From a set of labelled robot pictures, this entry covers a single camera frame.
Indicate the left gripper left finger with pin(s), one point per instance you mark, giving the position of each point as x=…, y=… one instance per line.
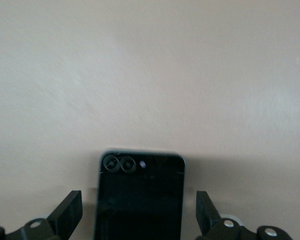
x=67, y=212

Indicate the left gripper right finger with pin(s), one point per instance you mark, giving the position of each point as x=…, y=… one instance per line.
x=206, y=212

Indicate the black flip phone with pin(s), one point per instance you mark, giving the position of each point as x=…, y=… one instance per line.
x=140, y=200

